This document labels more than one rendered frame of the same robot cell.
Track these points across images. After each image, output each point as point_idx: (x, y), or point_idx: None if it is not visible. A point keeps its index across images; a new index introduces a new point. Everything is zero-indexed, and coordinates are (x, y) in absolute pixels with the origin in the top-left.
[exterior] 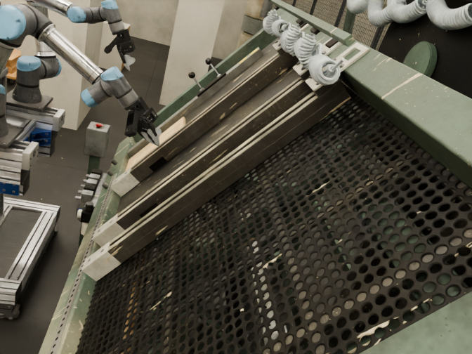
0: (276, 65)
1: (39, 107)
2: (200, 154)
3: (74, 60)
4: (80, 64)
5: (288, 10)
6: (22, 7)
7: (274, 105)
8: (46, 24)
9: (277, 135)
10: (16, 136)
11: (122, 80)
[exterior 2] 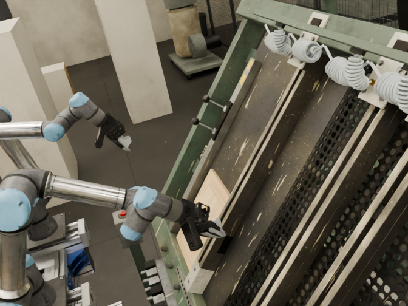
0: (305, 83)
1: (62, 235)
2: (295, 240)
3: (91, 198)
4: (100, 198)
5: (322, 36)
6: (13, 182)
7: (362, 152)
8: (44, 179)
9: (405, 201)
10: (65, 292)
11: (159, 198)
